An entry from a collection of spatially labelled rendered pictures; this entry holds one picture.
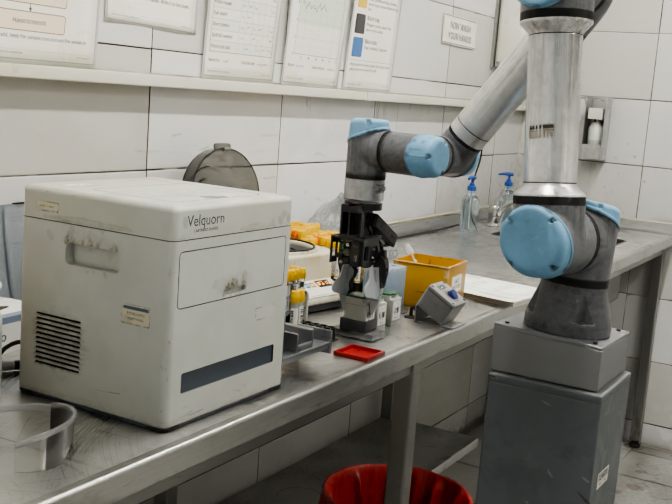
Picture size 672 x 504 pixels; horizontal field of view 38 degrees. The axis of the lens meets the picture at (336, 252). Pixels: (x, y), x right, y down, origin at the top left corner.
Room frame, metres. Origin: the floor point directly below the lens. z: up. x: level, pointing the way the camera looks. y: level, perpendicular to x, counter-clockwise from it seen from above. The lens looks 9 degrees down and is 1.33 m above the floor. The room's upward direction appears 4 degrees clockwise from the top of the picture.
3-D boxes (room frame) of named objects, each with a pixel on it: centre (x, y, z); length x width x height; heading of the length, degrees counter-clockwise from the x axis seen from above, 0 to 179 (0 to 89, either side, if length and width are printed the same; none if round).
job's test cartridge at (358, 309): (1.84, -0.05, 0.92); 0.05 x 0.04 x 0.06; 61
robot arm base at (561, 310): (1.70, -0.42, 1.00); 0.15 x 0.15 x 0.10
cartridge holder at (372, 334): (1.84, -0.05, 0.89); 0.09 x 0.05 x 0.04; 61
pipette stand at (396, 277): (2.07, -0.11, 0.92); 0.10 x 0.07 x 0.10; 143
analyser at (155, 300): (1.43, 0.25, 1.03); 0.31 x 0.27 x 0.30; 151
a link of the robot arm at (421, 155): (1.78, -0.13, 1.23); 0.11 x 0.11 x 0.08; 53
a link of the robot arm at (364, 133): (1.82, -0.05, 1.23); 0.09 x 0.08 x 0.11; 53
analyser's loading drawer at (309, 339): (1.55, 0.07, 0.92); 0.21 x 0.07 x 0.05; 151
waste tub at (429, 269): (2.20, -0.22, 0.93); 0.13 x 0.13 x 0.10; 65
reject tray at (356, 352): (1.70, -0.06, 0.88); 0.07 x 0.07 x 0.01; 61
